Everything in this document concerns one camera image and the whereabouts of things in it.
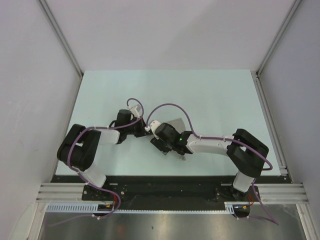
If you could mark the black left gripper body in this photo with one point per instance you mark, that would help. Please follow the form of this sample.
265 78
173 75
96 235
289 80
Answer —
136 129

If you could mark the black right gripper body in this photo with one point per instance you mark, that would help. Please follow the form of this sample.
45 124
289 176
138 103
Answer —
165 146

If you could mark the grey cloth napkin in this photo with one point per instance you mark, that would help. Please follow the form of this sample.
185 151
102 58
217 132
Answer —
183 148

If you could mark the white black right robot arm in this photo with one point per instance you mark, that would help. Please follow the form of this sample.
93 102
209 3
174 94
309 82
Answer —
246 152

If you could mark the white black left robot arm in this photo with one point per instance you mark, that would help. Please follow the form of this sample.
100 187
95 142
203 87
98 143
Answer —
79 147

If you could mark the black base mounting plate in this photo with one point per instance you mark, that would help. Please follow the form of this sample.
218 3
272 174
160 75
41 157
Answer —
178 190

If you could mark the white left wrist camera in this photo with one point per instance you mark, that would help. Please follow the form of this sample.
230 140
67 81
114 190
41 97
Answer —
135 110

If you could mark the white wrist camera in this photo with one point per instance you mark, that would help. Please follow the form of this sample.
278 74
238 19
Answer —
152 127
135 110

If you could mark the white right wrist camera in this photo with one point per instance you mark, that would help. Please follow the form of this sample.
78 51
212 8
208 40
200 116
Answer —
152 127

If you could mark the left aluminium frame post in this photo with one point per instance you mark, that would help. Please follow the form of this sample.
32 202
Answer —
44 6

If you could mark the aluminium frame post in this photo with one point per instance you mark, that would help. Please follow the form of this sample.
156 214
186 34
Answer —
44 6
294 8

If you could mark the aluminium rail left front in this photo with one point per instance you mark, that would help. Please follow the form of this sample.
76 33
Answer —
60 193

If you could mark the aluminium rail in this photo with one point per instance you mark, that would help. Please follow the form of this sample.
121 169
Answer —
60 193
286 193

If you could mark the white slotted cable duct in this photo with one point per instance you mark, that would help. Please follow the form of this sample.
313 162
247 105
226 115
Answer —
102 208

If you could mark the right aluminium frame post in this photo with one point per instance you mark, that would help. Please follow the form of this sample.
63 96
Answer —
294 8

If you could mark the aluminium rail right front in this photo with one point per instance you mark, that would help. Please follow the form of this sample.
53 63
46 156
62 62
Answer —
286 193

